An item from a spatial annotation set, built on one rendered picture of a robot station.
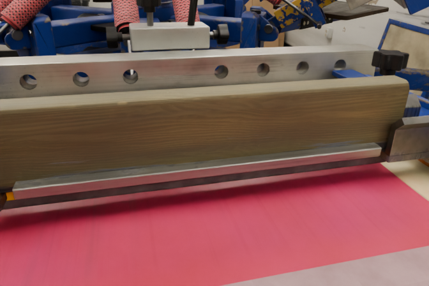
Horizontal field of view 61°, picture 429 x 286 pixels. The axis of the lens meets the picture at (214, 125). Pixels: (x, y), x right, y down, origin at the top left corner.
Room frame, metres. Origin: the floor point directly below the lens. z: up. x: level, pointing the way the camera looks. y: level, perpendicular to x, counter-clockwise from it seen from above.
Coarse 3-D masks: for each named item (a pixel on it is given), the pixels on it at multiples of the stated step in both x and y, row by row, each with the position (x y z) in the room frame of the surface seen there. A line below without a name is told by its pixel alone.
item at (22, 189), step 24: (360, 144) 0.33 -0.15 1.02; (144, 168) 0.28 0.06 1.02; (168, 168) 0.28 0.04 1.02; (192, 168) 0.28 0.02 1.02; (216, 168) 0.28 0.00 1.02; (240, 168) 0.29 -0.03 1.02; (264, 168) 0.29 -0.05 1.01; (24, 192) 0.24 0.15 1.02; (48, 192) 0.24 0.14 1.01; (72, 192) 0.25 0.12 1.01
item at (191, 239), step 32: (160, 192) 0.30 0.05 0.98; (192, 192) 0.30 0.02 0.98; (0, 224) 0.24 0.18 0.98; (32, 224) 0.24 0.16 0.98; (64, 224) 0.24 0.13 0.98; (96, 224) 0.25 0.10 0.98; (128, 224) 0.25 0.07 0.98; (160, 224) 0.25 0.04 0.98; (192, 224) 0.25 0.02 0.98; (224, 224) 0.25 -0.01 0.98; (0, 256) 0.21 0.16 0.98; (32, 256) 0.21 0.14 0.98; (64, 256) 0.21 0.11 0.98; (96, 256) 0.21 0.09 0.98; (128, 256) 0.21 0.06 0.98; (160, 256) 0.21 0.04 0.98; (192, 256) 0.21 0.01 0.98; (224, 256) 0.21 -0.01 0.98
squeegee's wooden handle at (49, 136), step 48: (48, 96) 0.28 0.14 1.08; (96, 96) 0.29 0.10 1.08; (144, 96) 0.29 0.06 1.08; (192, 96) 0.30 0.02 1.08; (240, 96) 0.30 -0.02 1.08; (288, 96) 0.32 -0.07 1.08; (336, 96) 0.33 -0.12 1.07; (384, 96) 0.34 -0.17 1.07; (0, 144) 0.25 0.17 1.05; (48, 144) 0.26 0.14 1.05; (96, 144) 0.27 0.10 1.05; (144, 144) 0.28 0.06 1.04; (192, 144) 0.29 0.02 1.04; (240, 144) 0.30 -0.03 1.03; (288, 144) 0.31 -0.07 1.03; (336, 144) 0.33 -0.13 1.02; (384, 144) 0.34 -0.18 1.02; (0, 192) 0.25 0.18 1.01
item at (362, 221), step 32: (224, 192) 0.30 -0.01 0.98; (256, 192) 0.30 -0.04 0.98; (288, 192) 0.30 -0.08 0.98; (320, 192) 0.30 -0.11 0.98; (352, 192) 0.30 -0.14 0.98; (384, 192) 0.30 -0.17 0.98; (416, 192) 0.30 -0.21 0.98; (256, 224) 0.25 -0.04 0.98; (288, 224) 0.25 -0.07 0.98; (320, 224) 0.25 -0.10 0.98; (352, 224) 0.25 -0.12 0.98; (384, 224) 0.25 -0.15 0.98; (416, 224) 0.25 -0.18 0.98; (256, 256) 0.21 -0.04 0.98; (288, 256) 0.21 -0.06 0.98; (320, 256) 0.21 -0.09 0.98; (352, 256) 0.21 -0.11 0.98; (384, 256) 0.21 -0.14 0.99; (416, 256) 0.21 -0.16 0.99
